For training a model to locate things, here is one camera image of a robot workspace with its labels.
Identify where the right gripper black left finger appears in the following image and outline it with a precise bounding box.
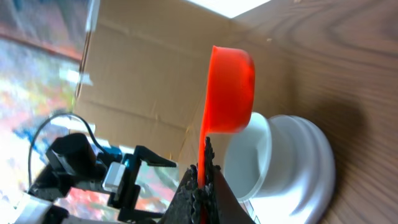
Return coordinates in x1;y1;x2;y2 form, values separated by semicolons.
158;165;201;224

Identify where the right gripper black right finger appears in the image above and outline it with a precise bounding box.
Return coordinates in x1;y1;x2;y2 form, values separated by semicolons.
203;137;254;224

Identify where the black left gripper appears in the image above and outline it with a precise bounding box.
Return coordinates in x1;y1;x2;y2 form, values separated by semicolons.
103;146;177;223

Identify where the white digital kitchen scale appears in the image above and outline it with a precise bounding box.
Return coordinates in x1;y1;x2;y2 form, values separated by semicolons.
245;115;336;223

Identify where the red plastic scoop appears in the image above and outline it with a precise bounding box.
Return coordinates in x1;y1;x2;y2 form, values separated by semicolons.
197;45;256;224

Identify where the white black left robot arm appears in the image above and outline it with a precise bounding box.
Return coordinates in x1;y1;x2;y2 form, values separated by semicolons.
14;146;177;223

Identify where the grey plastic bowl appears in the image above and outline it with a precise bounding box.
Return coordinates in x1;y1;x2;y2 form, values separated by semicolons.
223;113;272;202

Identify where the brown cardboard box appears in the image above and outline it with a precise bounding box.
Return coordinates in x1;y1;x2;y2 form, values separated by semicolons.
74;1;230;160

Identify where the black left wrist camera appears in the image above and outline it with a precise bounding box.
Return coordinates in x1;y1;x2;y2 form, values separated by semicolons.
45;133;106;179

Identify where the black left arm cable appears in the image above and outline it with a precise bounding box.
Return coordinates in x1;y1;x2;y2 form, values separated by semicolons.
27;112;113;187

